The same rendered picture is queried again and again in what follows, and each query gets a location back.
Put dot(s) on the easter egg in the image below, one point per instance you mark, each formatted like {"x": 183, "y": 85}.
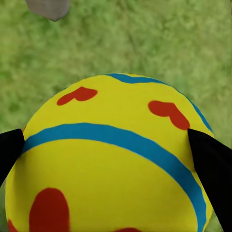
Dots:
{"x": 110, "y": 153}

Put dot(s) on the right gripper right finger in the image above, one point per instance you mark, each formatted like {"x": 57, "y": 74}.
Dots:
{"x": 213, "y": 165}

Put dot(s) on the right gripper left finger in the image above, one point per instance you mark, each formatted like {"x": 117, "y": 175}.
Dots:
{"x": 11, "y": 145}

